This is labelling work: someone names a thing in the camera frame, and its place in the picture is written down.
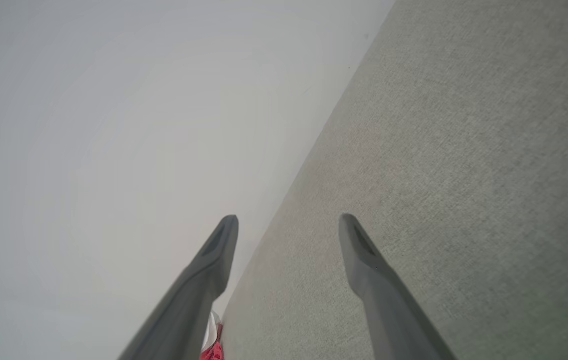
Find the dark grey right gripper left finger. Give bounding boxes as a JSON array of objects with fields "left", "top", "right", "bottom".
[{"left": 118, "top": 215, "right": 239, "bottom": 360}]

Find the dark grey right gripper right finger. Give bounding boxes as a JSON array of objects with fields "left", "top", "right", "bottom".
[{"left": 339, "top": 213, "right": 457, "bottom": 360}]

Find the red jersey with white trim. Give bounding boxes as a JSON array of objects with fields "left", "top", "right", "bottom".
[{"left": 199, "top": 310, "right": 224, "bottom": 360}]

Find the grey fabric sofa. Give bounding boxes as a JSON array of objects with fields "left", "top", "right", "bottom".
[{"left": 219, "top": 0, "right": 568, "bottom": 360}]

